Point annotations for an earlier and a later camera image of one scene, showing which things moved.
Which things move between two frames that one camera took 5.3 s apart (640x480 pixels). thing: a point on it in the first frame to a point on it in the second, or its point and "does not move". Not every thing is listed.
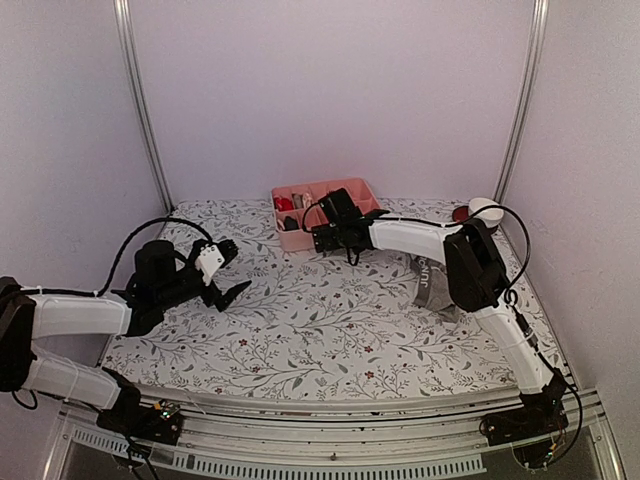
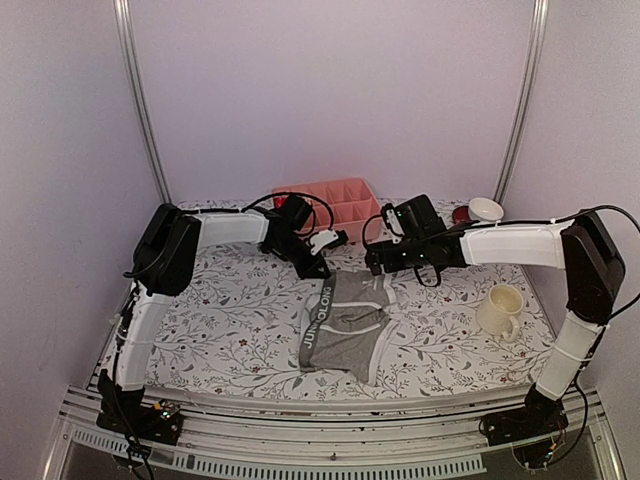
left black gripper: x=213 y=297 to x=313 y=272
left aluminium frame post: x=122 y=14 does not move
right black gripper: x=322 y=239 to x=375 y=255
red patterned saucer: x=462 y=212 does not move
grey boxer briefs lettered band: x=433 y=288 to x=320 y=307
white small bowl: x=491 y=216 does not move
